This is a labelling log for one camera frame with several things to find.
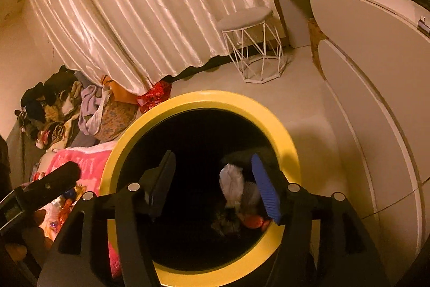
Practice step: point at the person's left hand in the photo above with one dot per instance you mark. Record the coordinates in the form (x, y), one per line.
(39, 218)

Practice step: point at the red round packet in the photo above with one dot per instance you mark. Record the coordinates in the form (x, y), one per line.
(253, 221)

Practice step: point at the purple cloth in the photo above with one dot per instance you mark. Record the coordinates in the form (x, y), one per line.
(89, 105)

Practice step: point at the white crumpled paper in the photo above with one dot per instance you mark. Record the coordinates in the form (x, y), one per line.
(232, 182)

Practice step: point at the shiny cream curtain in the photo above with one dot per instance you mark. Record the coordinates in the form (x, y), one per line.
(141, 11)

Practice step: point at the pink printed blanket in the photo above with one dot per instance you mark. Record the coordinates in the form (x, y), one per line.
(84, 161)

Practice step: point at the yellow rimmed black trash bin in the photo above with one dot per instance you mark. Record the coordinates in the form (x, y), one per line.
(188, 145)

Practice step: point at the floral fabric bag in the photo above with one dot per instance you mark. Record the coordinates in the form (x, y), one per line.
(114, 119)

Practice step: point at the orange bag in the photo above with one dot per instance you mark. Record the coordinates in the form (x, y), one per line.
(118, 90)

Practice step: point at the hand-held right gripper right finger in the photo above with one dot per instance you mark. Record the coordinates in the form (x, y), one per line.
(265, 189)

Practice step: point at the pile of dark clothes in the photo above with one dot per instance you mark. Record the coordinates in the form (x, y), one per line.
(50, 95)

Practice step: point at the white wardrobe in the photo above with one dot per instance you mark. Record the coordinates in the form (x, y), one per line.
(369, 78)

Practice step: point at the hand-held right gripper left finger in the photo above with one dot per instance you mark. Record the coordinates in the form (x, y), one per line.
(160, 181)

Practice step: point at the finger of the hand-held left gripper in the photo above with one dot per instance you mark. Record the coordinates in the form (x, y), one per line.
(57, 176)

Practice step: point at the grey sofa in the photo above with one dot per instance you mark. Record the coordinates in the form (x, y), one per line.
(20, 149)

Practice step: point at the red gift bag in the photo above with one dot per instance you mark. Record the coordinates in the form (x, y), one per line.
(154, 95)

